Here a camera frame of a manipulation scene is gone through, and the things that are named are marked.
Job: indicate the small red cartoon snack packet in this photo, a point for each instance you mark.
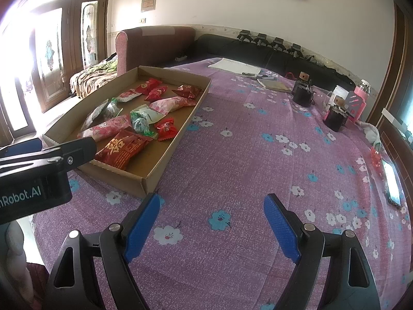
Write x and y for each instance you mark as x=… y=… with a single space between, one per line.
x=166 y=129

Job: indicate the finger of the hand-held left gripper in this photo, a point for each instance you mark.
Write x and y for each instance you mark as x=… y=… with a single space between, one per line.
x=79 y=151
x=22 y=147

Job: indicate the red gold-emblem snack packet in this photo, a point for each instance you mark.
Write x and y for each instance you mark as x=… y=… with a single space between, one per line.
x=146 y=85

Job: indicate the white paper sheet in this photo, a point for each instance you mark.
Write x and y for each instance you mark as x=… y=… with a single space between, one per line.
x=234 y=65

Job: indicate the green clear candy packet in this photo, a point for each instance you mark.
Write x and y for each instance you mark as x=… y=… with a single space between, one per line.
x=142 y=127

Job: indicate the red crinkled snack packet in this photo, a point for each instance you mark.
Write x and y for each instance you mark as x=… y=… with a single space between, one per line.
x=187 y=91

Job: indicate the patterned blanket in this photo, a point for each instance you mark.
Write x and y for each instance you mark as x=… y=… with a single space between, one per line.
x=93 y=77

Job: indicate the brown cardboard box tray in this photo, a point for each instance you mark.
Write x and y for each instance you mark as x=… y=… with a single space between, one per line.
x=138 y=164

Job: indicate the clear green-edged snack packet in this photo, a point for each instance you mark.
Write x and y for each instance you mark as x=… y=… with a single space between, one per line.
x=113 y=108

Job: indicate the black canister pink trim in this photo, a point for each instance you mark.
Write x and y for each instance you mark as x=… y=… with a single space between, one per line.
x=335 y=119

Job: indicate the black sofa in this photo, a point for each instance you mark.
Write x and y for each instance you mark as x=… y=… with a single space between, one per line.
x=219 y=46

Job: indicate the grey board pink stripes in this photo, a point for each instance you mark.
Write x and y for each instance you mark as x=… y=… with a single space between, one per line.
x=355 y=103

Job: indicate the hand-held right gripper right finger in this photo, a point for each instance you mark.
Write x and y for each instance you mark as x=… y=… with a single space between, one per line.
x=280 y=226

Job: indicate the white green snack packet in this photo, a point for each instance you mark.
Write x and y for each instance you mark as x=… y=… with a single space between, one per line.
x=148 y=113

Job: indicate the brown wooden glass doors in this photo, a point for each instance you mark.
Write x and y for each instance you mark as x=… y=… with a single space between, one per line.
x=71 y=55

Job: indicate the white grey cloth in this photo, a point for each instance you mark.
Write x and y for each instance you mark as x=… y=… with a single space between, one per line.
x=371 y=132

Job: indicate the brown wall plaque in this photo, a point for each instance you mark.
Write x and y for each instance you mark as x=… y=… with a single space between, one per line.
x=148 y=3

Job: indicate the brown notebook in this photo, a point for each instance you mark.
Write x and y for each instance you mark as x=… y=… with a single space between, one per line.
x=274 y=85

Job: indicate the brown wooden frame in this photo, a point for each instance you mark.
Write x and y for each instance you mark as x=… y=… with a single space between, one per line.
x=387 y=135

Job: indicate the clear glass pitcher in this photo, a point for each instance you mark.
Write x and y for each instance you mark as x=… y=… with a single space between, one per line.
x=324 y=98

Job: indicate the pink thermos bottle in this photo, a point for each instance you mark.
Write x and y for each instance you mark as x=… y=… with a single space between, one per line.
x=363 y=87

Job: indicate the pink cartoon snack packet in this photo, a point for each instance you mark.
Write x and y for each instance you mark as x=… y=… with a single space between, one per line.
x=106 y=127
x=174 y=104

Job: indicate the smartphone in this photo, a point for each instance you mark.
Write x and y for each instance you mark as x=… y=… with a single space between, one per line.
x=392 y=184

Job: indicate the brown-red gold-print snack packet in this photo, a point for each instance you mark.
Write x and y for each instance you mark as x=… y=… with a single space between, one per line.
x=124 y=148

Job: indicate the small white object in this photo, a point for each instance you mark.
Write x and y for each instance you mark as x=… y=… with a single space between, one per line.
x=181 y=57

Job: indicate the red bag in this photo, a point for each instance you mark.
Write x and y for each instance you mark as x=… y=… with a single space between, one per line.
x=290 y=75

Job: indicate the maroon armchair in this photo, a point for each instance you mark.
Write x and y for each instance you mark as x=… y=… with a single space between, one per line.
x=145 y=48

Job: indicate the red plastic wrapper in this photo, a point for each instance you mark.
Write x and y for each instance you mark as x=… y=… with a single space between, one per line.
x=376 y=158

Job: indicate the red glossy cartoon snack packet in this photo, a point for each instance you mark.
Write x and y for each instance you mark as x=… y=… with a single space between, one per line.
x=156 y=93

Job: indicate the white flat box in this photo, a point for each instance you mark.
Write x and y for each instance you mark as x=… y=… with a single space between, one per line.
x=393 y=116

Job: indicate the white red-label snack packet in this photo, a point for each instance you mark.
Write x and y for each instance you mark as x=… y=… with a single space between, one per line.
x=129 y=96

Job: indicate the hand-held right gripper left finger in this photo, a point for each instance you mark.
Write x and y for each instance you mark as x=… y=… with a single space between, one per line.
x=142 y=229

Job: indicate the white cup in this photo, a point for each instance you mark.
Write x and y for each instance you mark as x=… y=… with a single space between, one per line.
x=340 y=91

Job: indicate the purple floral tablecloth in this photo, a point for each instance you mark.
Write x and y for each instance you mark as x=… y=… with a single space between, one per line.
x=242 y=155

